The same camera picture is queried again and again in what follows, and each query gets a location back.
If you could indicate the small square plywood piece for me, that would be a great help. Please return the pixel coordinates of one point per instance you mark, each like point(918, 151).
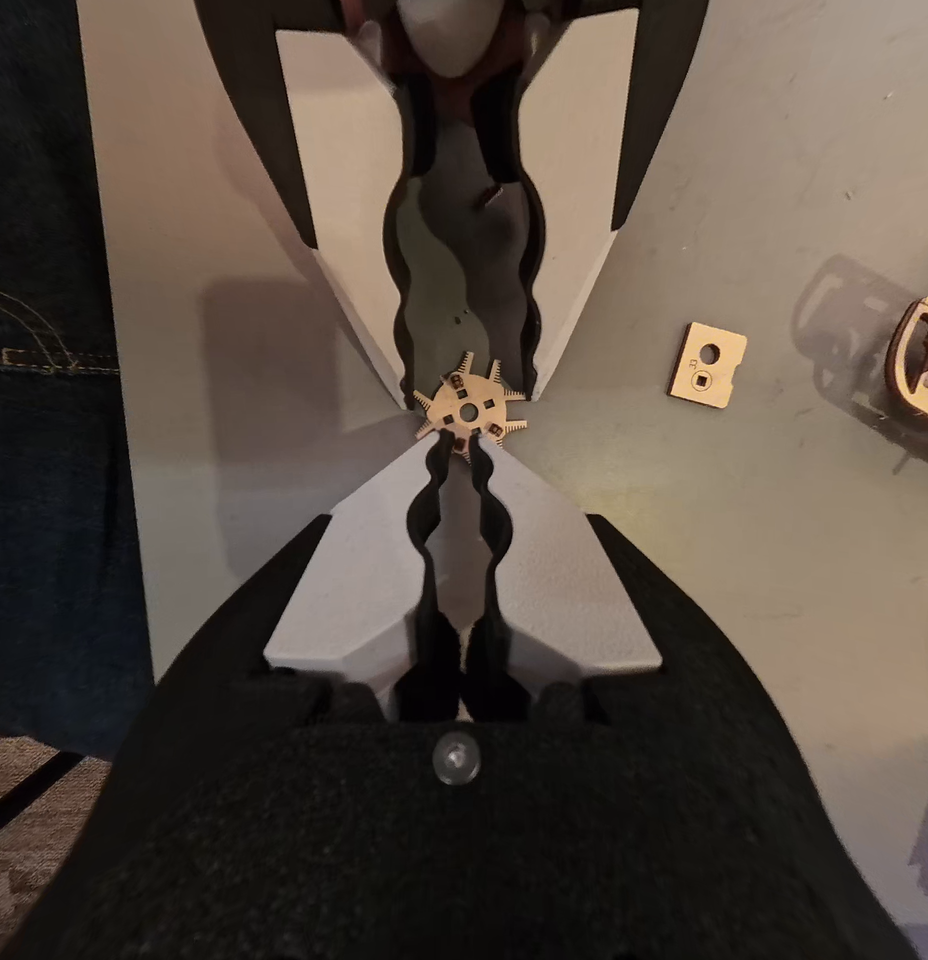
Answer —
point(723, 382)

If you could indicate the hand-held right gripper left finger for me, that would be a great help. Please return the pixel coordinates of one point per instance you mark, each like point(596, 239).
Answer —
point(351, 592)

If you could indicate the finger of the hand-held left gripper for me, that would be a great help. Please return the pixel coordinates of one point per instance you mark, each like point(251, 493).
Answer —
point(336, 187)
point(576, 187)

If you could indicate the wooden biplane model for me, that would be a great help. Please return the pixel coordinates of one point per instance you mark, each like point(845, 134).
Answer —
point(914, 375)

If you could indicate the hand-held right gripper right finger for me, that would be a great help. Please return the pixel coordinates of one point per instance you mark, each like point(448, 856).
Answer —
point(576, 592)

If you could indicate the wooden gear with toothed spokes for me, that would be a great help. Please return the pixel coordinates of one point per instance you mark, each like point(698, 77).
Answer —
point(445, 411)

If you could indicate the person's blue jeans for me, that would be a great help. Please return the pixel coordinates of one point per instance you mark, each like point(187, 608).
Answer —
point(51, 450)

